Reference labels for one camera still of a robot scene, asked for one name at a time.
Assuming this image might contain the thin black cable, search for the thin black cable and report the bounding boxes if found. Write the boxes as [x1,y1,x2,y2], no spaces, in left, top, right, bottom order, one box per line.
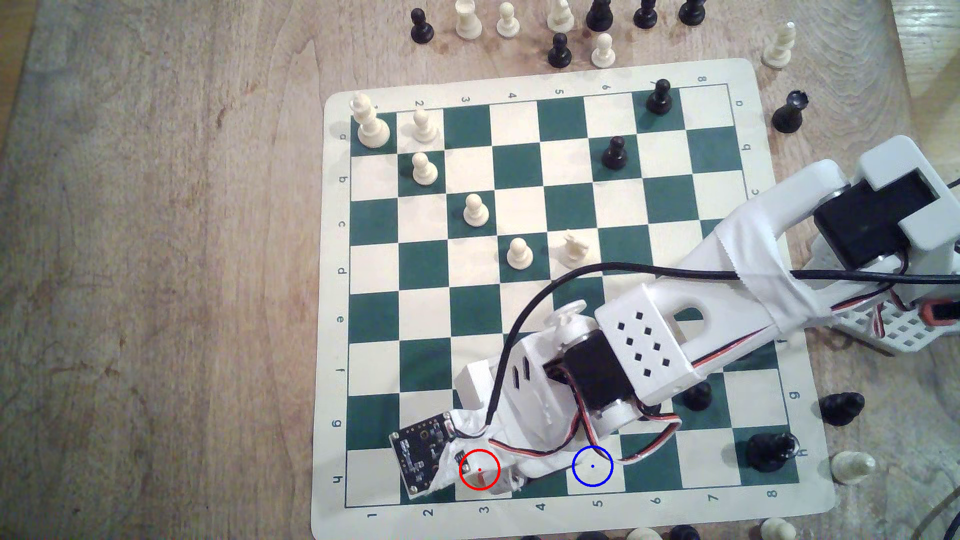
[928,491,960,540]

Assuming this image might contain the white chess bishop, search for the white chess bishop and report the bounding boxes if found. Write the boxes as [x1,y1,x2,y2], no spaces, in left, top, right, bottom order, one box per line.
[454,0,483,41]
[761,21,798,70]

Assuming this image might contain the white plastic gripper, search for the white plastic gripper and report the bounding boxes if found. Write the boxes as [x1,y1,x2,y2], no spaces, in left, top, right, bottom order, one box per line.
[448,298,601,496]

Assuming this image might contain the red white black servo cable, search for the red white black servo cable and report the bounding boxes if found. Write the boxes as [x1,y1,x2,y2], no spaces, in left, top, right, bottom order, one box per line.
[558,360,685,462]
[686,288,924,374]

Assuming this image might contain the white lattice robot base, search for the white lattice robot base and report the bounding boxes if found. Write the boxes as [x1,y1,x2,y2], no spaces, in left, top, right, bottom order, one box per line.
[821,288,960,355]

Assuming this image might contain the white chess knight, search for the white chess knight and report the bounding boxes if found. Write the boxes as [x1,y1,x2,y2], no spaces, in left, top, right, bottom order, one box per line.
[561,230,594,265]

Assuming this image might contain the white tape wrap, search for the white tape wrap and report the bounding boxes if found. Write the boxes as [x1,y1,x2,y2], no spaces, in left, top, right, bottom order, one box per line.
[712,198,841,335]

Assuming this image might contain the black orange connector plug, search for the black orange connector plug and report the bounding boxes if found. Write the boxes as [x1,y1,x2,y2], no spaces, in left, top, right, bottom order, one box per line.
[918,297,960,327]

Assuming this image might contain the green white chess board mat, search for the green white chess board mat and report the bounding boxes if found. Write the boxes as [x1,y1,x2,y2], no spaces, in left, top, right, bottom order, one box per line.
[311,58,837,540]

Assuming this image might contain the white chess king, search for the white chess king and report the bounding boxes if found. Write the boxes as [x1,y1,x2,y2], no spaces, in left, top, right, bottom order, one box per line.
[351,92,392,150]

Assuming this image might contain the black camera cable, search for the black camera cable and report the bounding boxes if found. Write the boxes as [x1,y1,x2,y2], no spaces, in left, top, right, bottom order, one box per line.
[483,262,960,432]

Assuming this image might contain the black chess king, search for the black chess king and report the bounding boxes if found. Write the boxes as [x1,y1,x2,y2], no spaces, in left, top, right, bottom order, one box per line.
[744,429,801,474]

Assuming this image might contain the black camera circuit board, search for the black camera circuit board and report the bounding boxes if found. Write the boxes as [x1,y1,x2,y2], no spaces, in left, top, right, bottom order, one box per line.
[388,411,460,501]

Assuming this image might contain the black chess rook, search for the black chess rook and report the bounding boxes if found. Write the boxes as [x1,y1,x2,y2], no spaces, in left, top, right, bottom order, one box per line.
[771,90,811,135]

